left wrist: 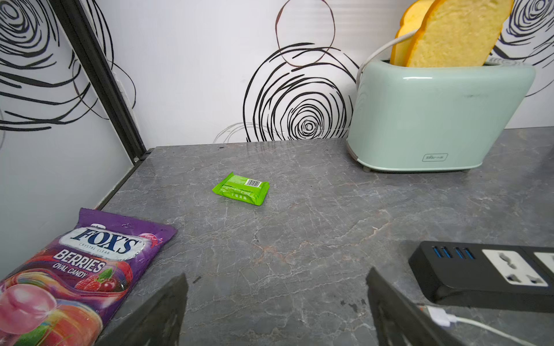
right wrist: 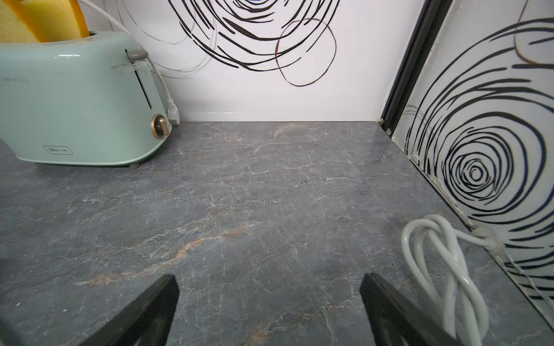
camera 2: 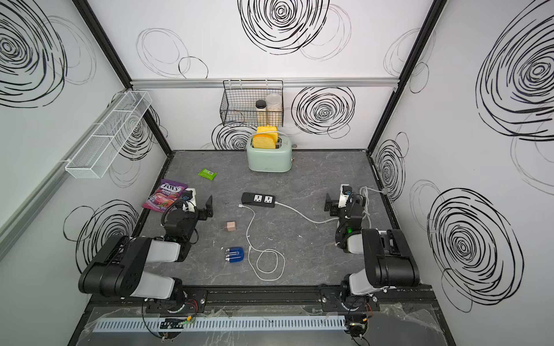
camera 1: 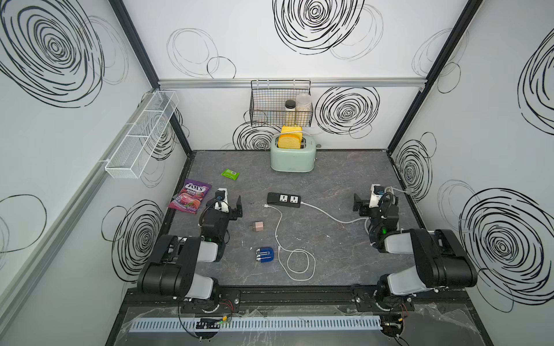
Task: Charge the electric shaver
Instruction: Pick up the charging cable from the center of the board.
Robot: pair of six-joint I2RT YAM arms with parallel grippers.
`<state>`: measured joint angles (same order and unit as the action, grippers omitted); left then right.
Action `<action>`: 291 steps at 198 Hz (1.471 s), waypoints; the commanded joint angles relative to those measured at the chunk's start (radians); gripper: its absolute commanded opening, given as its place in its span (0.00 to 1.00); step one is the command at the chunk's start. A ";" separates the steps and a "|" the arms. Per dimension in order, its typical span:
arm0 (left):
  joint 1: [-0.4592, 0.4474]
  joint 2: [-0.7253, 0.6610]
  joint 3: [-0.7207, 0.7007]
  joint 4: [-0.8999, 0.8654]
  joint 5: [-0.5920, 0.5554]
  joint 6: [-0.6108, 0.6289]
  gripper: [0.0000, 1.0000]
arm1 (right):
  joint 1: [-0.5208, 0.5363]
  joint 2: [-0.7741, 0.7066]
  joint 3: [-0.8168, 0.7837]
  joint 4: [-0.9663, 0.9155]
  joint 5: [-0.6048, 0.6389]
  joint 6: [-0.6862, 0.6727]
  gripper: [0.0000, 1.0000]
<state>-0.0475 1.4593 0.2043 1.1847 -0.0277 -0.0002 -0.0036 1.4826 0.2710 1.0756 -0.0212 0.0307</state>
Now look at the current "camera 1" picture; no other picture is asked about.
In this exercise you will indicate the grey slotted cable duct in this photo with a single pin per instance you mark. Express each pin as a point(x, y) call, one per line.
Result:
point(257, 324)

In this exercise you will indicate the white lid plastic jar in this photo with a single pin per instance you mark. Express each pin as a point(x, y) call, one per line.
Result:
point(303, 109)

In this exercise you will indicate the purple candy bag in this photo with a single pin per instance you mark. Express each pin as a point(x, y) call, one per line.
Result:
point(189, 199)

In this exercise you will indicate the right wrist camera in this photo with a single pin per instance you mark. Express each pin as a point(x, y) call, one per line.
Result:
point(377, 191)

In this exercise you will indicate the black lid spice jar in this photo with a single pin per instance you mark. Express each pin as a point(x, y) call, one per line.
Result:
point(290, 113)

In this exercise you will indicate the white wire shelf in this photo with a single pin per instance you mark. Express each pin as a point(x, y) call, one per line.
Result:
point(147, 128)

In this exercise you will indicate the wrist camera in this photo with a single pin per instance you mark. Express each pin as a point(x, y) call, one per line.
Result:
point(221, 203)
point(377, 191)

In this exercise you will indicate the black wire basket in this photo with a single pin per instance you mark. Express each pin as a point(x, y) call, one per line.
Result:
point(268, 97)

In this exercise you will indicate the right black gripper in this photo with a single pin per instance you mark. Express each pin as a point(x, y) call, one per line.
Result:
point(358, 202)

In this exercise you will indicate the pink usb charger adapter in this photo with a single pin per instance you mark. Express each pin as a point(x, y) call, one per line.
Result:
point(258, 226)

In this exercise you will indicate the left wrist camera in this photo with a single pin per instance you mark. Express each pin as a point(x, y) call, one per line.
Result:
point(221, 203)

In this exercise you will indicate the yellow sponge toast back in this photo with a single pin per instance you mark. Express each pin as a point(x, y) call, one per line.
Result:
point(292, 130)

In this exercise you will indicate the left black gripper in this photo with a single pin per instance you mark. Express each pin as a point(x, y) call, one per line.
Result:
point(231, 215)

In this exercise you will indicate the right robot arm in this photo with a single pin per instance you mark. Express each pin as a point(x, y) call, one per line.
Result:
point(439, 258)

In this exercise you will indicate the yellow sponge toast front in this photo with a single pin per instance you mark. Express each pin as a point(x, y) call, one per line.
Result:
point(290, 141)

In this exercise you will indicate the green candy packet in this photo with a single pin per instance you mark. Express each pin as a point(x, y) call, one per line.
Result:
point(230, 174)

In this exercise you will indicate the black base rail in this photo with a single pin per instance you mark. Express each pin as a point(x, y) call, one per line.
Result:
point(236, 298)

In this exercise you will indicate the yellow sponge toast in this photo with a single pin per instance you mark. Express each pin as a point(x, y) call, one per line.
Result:
point(292, 130)
point(290, 141)

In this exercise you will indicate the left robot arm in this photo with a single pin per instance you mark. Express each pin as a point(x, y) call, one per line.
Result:
point(171, 267)

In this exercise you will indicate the black power strip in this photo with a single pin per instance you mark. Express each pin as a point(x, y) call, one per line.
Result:
point(285, 200)

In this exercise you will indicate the mint green toaster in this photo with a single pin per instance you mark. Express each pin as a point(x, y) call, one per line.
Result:
point(293, 160)

